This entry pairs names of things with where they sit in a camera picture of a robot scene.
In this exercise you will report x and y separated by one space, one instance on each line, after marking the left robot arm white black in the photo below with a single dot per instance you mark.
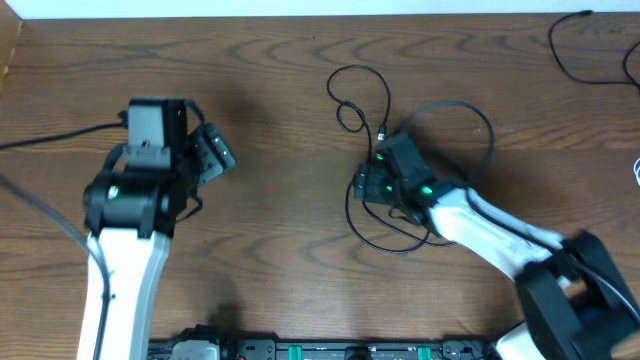
131 210

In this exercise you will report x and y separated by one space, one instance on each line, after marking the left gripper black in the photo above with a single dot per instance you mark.
214 151

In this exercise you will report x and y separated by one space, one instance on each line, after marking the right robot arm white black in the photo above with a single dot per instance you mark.
575 302

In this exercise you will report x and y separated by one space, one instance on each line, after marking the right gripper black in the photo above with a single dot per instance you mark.
366 185

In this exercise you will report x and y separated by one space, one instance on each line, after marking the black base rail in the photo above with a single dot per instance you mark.
209 342

